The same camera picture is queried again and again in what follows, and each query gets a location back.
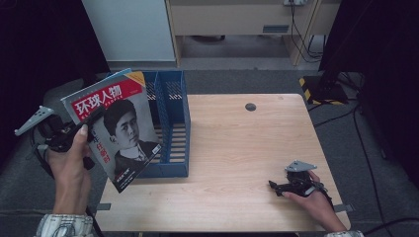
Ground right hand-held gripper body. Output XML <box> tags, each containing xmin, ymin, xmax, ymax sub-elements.
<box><xmin>285</xmin><ymin>160</ymin><xmax>318</xmax><ymax>198</ymax></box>

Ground blue plastic file rack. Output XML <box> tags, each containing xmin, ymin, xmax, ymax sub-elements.
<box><xmin>136</xmin><ymin>69</ymin><xmax>192</xmax><ymax>179</ymax></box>

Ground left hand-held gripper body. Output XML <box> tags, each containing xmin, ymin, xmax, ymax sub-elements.
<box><xmin>14</xmin><ymin>106</ymin><xmax>82</xmax><ymax>153</ymax></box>

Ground black curtain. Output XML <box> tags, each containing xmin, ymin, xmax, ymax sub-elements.
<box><xmin>0</xmin><ymin>0</ymin><xmax>111</xmax><ymax>167</ymax></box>
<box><xmin>318</xmin><ymin>0</ymin><xmax>419</xmax><ymax>189</ymax></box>

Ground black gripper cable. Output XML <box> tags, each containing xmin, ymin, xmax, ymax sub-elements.
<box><xmin>29</xmin><ymin>127</ymin><xmax>106</xmax><ymax>237</ymax></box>
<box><xmin>315</xmin><ymin>183</ymin><xmax>334</xmax><ymax>203</ymax></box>

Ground white cabinet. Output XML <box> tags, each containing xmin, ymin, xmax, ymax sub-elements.
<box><xmin>81</xmin><ymin>0</ymin><xmax>177</xmax><ymax>63</ymax></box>

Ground black hanging cables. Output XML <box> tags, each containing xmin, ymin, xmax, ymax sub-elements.
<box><xmin>290</xmin><ymin>3</ymin><xmax>326</xmax><ymax>64</ymax></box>

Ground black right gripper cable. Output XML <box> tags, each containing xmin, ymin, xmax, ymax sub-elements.
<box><xmin>315</xmin><ymin>183</ymin><xmax>334</xmax><ymax>203</ymax></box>

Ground person's right hand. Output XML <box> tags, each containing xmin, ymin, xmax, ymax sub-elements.
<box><xmin>282</xmin><ymin>170</ymin><xmax>344</xmax><ymax>229</ymax></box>

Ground long black floor cable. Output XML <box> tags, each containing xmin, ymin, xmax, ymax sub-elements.
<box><xmin>352</xmin><ymin>105</ymin><xmax>393</xmax><ymax>237</ymax></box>

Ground person's left hand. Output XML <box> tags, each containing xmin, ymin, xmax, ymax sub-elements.
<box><xmin>45</xmin><ymin>123</ymin><xmax>95</xmax><ymax>198</ymax></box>

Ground light wooden desk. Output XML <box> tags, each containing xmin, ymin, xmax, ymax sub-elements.
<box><xmin>164</xmin><ymin>0</ymin><xmax>342</xmax><ymax>67</ymax></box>

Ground magazine with portrait cover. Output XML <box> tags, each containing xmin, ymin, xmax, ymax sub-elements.
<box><xmin>60</xmin><ymin>67</ymin><xmax>163</xmax><ymax>195</ymax></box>

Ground thick black floor cable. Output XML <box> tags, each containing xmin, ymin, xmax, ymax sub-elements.
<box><xmin>362</xmin><ymin>216</ymin><xmax>419</xmax><ymax>236</ymax></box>

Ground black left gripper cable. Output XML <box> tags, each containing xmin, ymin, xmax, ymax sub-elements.
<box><xmin>29</xmin><ymin>127</ymin><xmax>106</xmax><ymax>237</ymax></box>

